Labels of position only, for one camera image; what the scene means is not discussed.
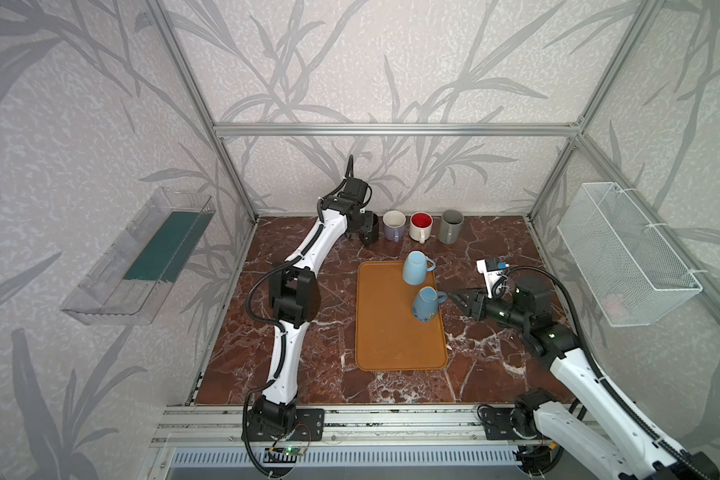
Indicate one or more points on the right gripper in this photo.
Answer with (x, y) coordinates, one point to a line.
(477, 306)

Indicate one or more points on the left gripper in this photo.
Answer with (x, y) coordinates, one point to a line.
(369, 227)

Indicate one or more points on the black mug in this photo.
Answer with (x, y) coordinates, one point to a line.
(369, 231)

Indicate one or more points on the lilac mug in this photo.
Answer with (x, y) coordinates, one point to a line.
(394, 222)

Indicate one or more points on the white mug red inside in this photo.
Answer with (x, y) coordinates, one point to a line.
(420, 228)

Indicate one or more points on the grey mug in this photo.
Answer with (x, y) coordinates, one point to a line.
(451, 223)

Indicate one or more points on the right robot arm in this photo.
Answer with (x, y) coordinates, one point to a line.
(557, 346)

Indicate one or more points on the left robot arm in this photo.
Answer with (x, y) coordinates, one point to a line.
(288, 298)

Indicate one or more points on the blue dotted floral mug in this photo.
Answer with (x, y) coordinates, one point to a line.
(427, 302)

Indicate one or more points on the light blue mug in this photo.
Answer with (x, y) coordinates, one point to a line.
(416, 267)

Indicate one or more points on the orange rectangular tray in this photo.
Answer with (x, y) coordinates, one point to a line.
(388, 335)

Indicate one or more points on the green circuit board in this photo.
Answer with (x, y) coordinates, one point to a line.
(285, 454)

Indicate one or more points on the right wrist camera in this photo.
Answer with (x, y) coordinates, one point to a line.
(494, 272)

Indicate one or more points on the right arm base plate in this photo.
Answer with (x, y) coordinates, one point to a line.
(503, 423)

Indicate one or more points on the white wire mesh basket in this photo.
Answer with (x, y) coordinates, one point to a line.
(633, 273)

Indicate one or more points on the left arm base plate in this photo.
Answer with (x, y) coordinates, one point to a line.
(300, 424)

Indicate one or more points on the clear plastic wall bin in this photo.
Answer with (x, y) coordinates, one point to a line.
(134, 277)

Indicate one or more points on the aluminium front rail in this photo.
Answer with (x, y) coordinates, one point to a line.
(391, 424)

